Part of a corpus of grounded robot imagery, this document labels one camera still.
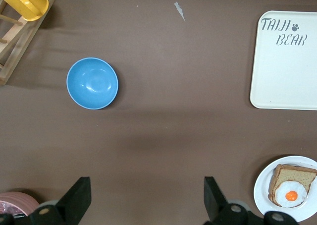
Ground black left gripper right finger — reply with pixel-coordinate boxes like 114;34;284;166
204;176;264;225

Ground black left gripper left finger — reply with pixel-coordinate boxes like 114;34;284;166
28;176;92;225

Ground white round plate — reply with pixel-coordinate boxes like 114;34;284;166
253;155;317;223

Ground pink bowl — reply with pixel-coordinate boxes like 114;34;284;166
0;191;40;217

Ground toy fried egg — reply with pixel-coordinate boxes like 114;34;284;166
275;180;308;208

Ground brown bread slice under egg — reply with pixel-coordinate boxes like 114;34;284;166
268;164;317;207

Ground blue bowl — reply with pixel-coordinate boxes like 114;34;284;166
66;57;119;110

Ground cream tray with bear print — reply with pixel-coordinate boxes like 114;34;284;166
249;10;317;111

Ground wooden mug drying rack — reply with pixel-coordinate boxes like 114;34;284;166
0;0;59;86

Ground grey tape scrap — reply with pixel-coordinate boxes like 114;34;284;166
174;1;186;22

